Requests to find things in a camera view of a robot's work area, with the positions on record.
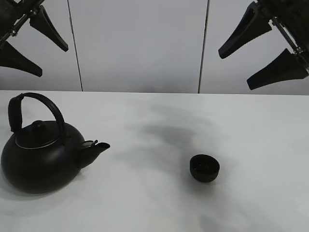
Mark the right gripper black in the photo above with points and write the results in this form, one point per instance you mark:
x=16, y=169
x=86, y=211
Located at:
x=291, y=18

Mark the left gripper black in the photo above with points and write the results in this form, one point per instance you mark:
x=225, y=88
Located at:
x=13, y=15

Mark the black round teapot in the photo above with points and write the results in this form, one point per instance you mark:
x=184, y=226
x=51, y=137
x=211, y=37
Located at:
x=45, y=155

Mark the small black teacup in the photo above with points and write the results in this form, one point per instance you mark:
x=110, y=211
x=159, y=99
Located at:
x=204, y=168

